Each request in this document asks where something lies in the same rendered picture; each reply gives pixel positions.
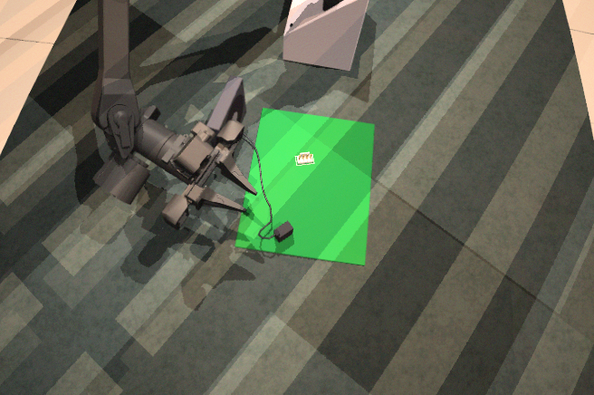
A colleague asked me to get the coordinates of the green circuit board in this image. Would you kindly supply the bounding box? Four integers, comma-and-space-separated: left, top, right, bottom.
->
235, 108, 375, 265

